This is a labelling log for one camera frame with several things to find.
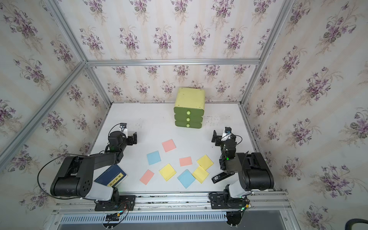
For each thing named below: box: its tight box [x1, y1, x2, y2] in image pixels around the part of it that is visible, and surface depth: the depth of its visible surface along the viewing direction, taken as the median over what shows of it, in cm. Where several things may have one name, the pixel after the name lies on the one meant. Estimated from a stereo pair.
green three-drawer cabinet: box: [173, 87, 206, 129], surface depth 96 cm
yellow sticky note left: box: [159, 162, 177, 182], surface depth 86 cm
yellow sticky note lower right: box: [191, 165, 210, 184], surface depth 85 cm
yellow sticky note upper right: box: [196, 154, 215, 171], surface depth 90 cm
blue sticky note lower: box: [176, 169, 196, 189], surface depth 84 cm
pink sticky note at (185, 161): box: [179, 156, 193, 167], surface depth 90 cm
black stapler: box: [211, 171, 235, 184], surface depth 80 cm
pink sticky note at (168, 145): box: [161, 138, 177, 153], surface depth 98 cm
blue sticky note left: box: [146, 150, 162, 166], surface depth 93 cm
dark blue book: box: [93, 163, 128, 188], surface depth 82 cm
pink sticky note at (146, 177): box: [139, 169, 155, 186], surface depth 84 cm
